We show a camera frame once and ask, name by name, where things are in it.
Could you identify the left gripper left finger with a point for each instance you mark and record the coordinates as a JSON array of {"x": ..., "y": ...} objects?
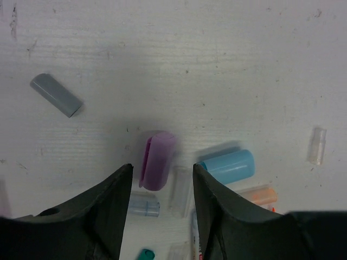
[{"x": 94, "y": 219}]

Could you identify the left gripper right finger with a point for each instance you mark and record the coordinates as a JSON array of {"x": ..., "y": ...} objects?
[{"x": 231, "y": 227}]

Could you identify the white blue-tipped marker pen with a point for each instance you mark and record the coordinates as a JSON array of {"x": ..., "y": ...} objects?
[{"x": 195, "y": 239}]

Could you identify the clear orange highlighter cap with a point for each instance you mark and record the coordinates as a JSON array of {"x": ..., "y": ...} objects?
[{"x": 260, "y": 195}]

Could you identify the green marker cap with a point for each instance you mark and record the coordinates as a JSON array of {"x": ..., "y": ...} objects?
[{"x": 146, "y": 254}]

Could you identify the light blue highlighter cap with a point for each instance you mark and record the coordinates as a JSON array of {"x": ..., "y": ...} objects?
[{"x": 227, "y": 162}]

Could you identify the clear orange pen cap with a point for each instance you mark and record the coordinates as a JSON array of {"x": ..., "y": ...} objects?
[{"x": 317, "y": 146}]

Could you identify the grey marker cap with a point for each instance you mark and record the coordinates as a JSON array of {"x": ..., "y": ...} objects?
[{"x": 55, "y": 93}]

